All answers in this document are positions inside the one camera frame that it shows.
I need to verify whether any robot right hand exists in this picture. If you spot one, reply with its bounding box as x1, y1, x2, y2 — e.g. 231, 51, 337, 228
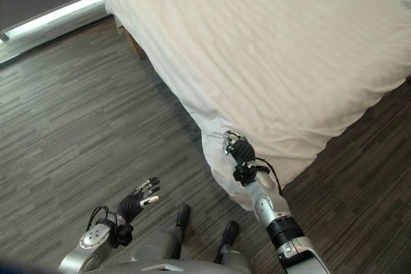
222, 130, 256, 167

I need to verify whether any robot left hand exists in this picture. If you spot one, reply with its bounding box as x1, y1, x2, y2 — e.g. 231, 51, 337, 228
117, 176, 161, 224

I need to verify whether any white striped duvet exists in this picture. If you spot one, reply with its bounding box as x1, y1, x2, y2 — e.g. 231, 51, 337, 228
103, 0, 411, 213

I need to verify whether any robot left leg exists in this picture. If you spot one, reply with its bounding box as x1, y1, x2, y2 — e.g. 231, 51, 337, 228
170, 203, 192, 261

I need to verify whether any robot leg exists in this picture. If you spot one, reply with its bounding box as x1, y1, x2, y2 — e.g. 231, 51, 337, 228
213, 221, 240, 264
170, 203, 192, 261

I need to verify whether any silver robot torso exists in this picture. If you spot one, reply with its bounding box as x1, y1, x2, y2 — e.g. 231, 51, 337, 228
96, 230, 254, 274

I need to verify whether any robot right leg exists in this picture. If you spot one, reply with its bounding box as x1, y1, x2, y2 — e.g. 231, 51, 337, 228
213, 221, 240, 264

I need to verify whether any wooden bed frame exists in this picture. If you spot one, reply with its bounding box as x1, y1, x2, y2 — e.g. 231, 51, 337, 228
114, 19, 149, 61

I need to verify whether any lit metal wall skirting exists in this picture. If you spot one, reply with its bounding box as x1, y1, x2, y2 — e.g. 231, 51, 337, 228
0, 0, 109, 65

